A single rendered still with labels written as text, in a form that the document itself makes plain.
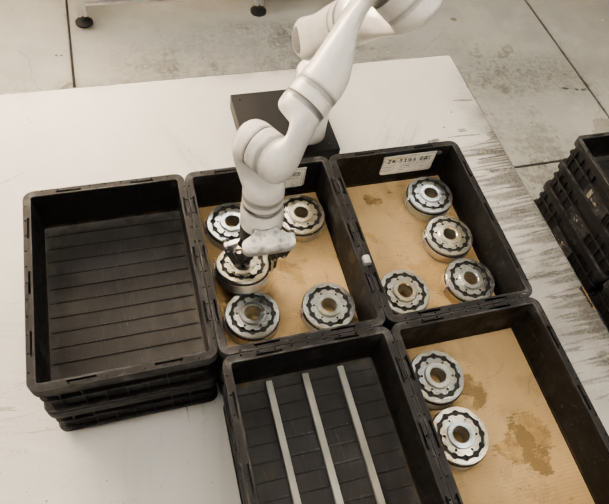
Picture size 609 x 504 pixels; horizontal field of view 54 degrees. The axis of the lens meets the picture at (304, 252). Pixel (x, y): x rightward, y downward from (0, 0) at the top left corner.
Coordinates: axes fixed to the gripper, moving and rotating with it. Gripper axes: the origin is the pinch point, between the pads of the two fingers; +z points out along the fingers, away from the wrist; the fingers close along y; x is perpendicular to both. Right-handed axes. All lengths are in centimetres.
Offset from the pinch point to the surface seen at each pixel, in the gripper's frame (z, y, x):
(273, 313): 1.7, -0.9, 10.1
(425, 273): 4.7, -34.5, 5.4
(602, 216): 37, -113, -22
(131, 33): 81, 18, -188
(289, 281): 4.4, -6.1, 2.3
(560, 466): 6, -45, 47
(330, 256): 4.3, -15.8, -2.0
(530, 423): 6, -43, 39
